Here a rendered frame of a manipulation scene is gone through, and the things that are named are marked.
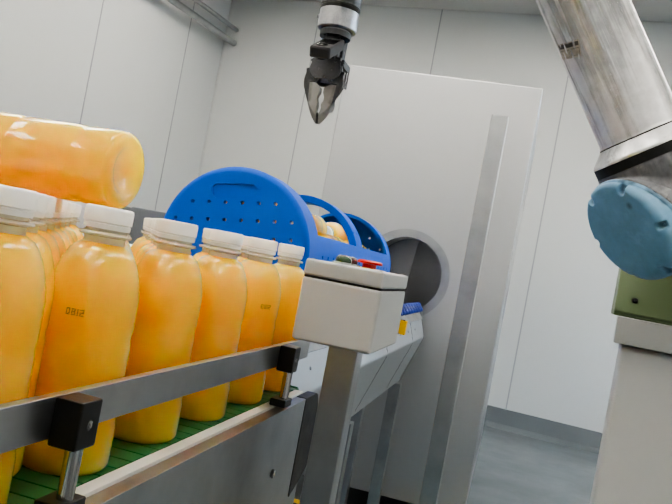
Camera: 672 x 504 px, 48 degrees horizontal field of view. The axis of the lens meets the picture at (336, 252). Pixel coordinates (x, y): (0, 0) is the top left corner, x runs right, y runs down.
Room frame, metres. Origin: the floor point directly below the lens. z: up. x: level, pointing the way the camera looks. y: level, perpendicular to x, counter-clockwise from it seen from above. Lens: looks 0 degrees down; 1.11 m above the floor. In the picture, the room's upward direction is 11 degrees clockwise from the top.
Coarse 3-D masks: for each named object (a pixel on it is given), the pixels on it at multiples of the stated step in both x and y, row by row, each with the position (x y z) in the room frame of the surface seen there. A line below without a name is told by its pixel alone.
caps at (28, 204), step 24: (0, 192) 0.47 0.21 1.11; (24, 192) 0.48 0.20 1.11; (24, 216) 0.48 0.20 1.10; (48, 216) 0.63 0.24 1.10; (72, 216) 0.92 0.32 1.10; (96, 216) 0.60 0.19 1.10; (120, 216) 0.60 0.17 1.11; (192, 240) 0.74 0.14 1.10; (216, 240) 0.85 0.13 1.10; (240, 240) 0.86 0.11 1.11
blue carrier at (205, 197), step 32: (192, 192) 1.34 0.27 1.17; (224, 192) 1.33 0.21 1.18; (256, 192) 1.32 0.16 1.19; (288, 192) 1.30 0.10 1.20; (224, 224) 1.33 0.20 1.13; (256, 224) 1.31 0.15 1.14; (288, 224) 1.30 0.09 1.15; (352, 224) 1.74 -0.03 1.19; (320, 256) 1.37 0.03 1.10; (352, 256) 1.63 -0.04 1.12; (384, 256) 2.03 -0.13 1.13
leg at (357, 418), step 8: (352, 416) 3.24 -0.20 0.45; (360, 416) 3.23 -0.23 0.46; (360, 424) 3.25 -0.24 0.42; (352, 432) 3.24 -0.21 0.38; (352, 440) 3.24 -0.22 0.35; (352, 448) 3.24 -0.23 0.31; (352, 456) 3.24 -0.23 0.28; (352, 464) 3.24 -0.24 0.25; (344, 480) 3.24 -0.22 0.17; (344, 488) 3.24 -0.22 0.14; (344, 496) 3.24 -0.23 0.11
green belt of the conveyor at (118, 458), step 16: (224, 416) 0.88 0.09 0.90; (192, 432) 0.79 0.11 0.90; (112, 448) 0.68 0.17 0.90; (128, 448) 0.69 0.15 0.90; (144, 448) 0.70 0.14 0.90; (160, 448) 0.71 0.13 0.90; (112, 464) 0.64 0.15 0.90; (16, 480) 0.56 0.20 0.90; (32, 480) 0.57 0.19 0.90; (48, 480) 0.57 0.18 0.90; (80, 480) 0.59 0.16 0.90; (16, 496) 0.53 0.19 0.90; (32, 496) 0.54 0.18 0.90
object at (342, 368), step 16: (336, 352) 0.99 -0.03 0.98; (352, 352) 0.98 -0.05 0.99; (336, 368) 0.99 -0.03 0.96; (352, 368) 0.98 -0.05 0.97; (336, 384) 0.98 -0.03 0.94; (352, 384) 0.98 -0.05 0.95; (320, 400) 0.99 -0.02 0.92; (336, 400) 0.98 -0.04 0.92; (352, 400) 1.00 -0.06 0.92; (320, 416) 0.99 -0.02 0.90; (336, 416) 0.98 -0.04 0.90; (320, 432) 0.99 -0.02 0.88; (336, 432) 0.98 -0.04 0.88; (320, 448) 0.99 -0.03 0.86; (336, 448) 0.98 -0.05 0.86; (320, 464) 0.98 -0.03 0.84; (336, 464) 0.98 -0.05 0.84; (304, 480) 0.99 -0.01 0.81; (320, 480) 0.98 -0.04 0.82; (336, 480) 1.00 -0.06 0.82; (304, 496) 0.99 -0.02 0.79; (320, 496) 0.98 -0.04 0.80
